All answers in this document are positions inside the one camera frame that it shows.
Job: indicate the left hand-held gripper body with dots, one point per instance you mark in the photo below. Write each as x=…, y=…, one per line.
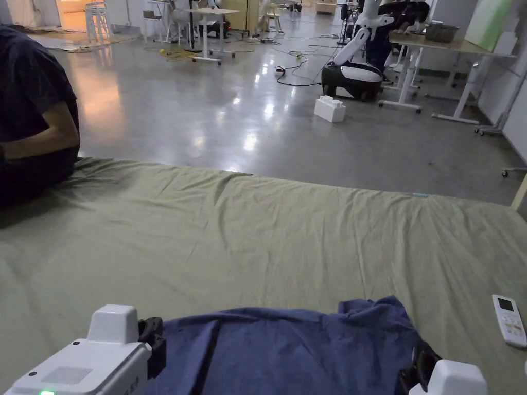
x=82, y=362

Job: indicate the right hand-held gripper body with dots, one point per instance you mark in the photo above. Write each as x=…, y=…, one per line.
x=453, y=380

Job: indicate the dark blue shirt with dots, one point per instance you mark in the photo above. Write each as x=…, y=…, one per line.
x=284, y=354

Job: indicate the white remote control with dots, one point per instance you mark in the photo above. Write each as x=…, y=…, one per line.
x=509, y=321

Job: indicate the bed with pale green sheet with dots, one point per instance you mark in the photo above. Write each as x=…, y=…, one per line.
x=247, y=238

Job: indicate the white block-shaped box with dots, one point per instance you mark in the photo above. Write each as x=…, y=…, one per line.
x=329, y=109

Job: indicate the white and black wheeled robot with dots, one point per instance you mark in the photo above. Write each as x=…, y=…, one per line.
x=354, y=72

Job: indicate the stack of white stools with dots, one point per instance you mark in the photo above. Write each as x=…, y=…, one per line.
x=99, y=20

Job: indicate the white power strip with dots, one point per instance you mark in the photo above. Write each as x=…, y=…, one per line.
x=280, y=70

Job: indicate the small wooden-top desk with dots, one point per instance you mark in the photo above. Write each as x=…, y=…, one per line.
x=212, y=24

